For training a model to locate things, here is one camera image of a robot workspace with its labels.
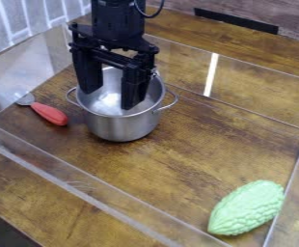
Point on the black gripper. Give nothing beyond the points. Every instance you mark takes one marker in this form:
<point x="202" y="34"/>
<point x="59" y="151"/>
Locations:
<point x="112" y="41"/>

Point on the green bitter gourd toy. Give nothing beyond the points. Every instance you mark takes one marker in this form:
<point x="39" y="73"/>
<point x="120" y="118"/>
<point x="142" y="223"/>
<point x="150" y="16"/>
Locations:
<point x="247" y="208"/>

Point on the black strip on table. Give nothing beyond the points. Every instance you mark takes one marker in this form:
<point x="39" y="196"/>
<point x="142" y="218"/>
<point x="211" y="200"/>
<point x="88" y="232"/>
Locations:
<point x="239" y="21"/>

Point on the red handled spatula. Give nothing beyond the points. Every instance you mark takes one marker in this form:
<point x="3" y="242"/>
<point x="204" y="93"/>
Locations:
<point x="50" y="113"/>

